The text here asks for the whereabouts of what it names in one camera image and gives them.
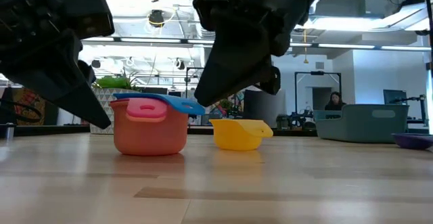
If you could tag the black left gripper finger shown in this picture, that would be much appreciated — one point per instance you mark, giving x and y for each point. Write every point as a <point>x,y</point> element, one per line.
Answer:
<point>87,71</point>
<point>67,88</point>

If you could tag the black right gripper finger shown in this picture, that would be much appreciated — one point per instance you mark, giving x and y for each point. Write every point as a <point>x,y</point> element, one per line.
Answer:
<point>272,80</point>
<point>236,58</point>

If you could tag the yellow plastic measuring cup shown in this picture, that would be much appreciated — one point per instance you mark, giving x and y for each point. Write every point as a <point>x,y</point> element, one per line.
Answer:
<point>236,136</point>

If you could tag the blue plastic measuring cup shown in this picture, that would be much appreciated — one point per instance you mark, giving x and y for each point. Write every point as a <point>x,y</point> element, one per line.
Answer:
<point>182,106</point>

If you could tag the orange plastic measuring cup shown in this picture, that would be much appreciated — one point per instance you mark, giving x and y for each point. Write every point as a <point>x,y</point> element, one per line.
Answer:
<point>149,137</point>

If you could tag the purple plastic measuring cup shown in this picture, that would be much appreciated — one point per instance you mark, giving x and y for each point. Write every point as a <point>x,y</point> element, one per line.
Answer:
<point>414,141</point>

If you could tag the grey-teal plastic basket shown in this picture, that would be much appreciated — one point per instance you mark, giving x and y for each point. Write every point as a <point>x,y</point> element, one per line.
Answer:
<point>362,126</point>

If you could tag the green potted plant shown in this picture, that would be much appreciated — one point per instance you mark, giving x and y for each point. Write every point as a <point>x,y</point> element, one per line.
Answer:
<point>113,82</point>

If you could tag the white triangle-patterned planter pot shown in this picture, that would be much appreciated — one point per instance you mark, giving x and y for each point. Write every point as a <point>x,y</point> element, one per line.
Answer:
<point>103,99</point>

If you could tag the colourful patterned tapestry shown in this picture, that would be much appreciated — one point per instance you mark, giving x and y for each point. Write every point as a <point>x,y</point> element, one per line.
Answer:
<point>28,104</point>

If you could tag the colourful abstract painting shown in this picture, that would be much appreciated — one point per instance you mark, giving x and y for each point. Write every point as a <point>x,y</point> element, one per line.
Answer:
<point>233,107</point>

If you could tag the person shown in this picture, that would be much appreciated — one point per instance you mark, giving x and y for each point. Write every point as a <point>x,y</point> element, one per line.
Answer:
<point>335,101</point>

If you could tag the black computer monitor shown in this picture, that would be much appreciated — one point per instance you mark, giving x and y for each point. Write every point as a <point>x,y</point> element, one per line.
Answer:
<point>154,90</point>

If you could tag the long ceiling light bar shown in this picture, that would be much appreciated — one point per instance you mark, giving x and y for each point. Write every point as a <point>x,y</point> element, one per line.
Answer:
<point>152,40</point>

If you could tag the small metal cylinder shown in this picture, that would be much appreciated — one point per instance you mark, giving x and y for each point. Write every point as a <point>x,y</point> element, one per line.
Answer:
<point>9,132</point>

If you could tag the dark desk monitor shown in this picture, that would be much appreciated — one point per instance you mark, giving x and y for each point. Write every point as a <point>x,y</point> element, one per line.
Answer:
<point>394,97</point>

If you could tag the black metal frame stand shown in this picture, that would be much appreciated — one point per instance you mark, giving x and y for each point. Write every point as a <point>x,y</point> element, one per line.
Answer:
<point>318,73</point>

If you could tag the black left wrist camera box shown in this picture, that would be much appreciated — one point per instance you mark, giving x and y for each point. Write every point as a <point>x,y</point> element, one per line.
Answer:
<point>88,11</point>

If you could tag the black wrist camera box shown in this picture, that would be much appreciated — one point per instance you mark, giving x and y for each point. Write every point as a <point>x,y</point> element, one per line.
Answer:
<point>211,0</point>
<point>88,11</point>

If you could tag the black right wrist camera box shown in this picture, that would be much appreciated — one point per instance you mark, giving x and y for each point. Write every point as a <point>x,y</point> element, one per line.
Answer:
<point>211,0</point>

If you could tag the black ceiling camera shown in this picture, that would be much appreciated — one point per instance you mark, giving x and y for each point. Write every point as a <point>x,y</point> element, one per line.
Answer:
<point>156,18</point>

